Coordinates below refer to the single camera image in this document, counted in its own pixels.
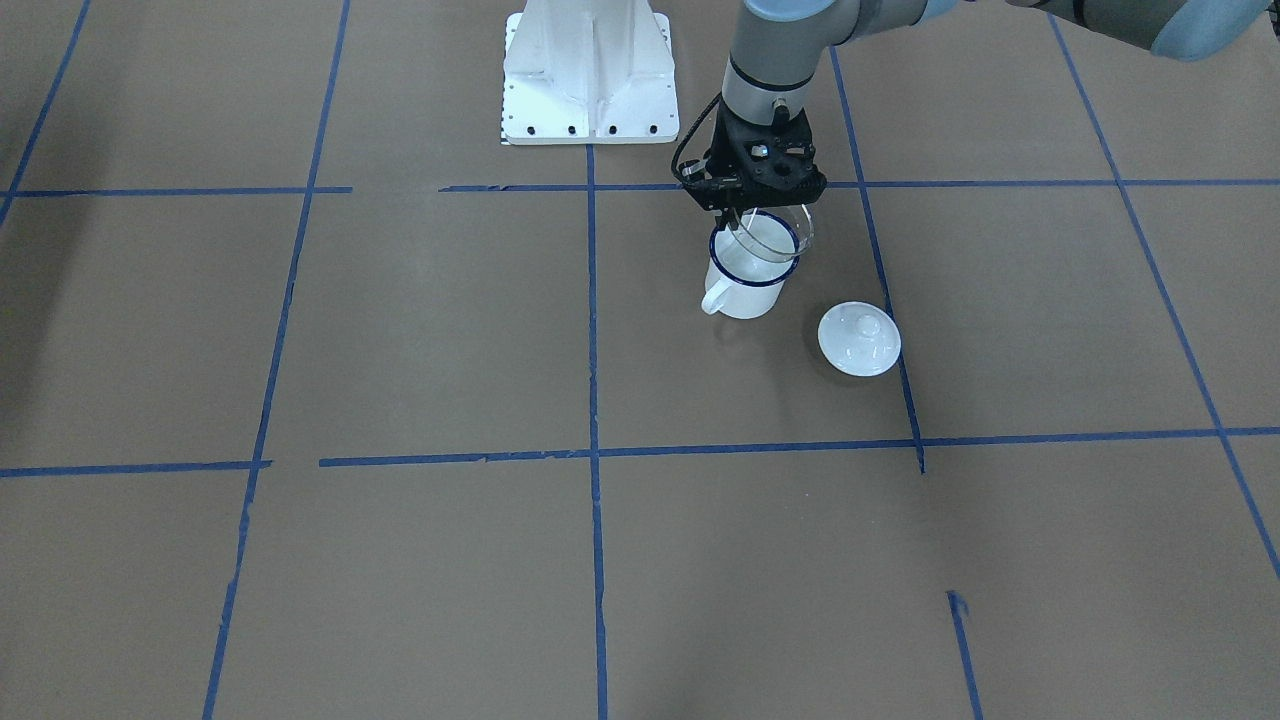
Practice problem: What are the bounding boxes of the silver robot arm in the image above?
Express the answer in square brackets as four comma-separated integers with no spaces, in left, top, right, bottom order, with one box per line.
[719,1,1270,127]

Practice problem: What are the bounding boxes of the white enamel mug blue rim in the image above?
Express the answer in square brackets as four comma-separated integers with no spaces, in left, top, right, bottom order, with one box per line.
[700,228,800,320]

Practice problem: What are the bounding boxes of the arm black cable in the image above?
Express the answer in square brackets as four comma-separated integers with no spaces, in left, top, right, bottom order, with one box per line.
[672,94,723,191]

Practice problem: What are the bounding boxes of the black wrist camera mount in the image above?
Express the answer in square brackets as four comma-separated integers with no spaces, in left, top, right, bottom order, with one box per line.
[669,94,828,219]

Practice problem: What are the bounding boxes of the white pedestal column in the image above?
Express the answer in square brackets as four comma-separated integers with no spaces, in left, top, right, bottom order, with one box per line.
[500,1,680,146]

